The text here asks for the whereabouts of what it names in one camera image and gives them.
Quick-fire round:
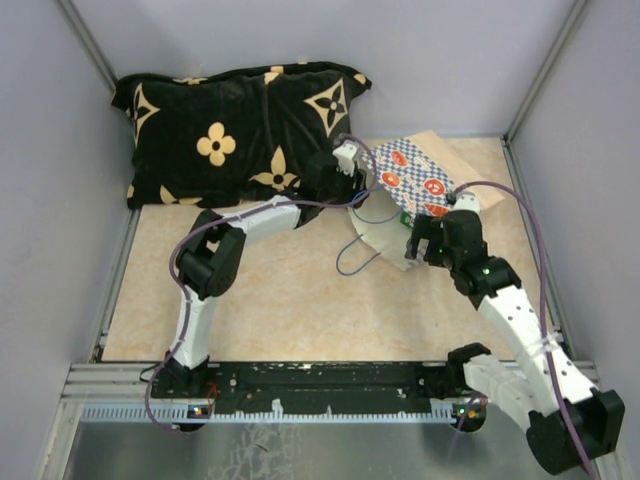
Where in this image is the blue checkered paper bag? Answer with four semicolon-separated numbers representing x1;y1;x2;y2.
336;131;504;276

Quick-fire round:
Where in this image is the green Fox's candy bag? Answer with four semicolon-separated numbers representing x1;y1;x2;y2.
400;211;414;228

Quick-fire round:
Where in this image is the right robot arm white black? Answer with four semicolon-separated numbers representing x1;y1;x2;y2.
406;210;625;475

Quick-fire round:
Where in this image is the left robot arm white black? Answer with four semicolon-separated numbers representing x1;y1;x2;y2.
154;142;366;397

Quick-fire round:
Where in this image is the black pillow with beige flowers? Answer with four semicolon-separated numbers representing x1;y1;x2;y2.
111;62;372;210

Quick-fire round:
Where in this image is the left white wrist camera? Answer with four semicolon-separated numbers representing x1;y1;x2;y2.
332;140;359;177

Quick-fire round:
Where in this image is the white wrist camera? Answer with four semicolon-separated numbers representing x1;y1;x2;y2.
332;140;359;177
449;192;481;215

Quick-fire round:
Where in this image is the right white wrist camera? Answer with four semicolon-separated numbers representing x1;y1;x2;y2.
449;192;481;215

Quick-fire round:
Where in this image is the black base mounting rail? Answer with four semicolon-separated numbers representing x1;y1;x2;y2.
151;360;472;415

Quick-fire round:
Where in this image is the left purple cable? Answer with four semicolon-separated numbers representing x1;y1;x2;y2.
144;133;386;434

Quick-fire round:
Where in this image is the white slotted cable duct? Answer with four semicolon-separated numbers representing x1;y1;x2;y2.
81;400;463;424

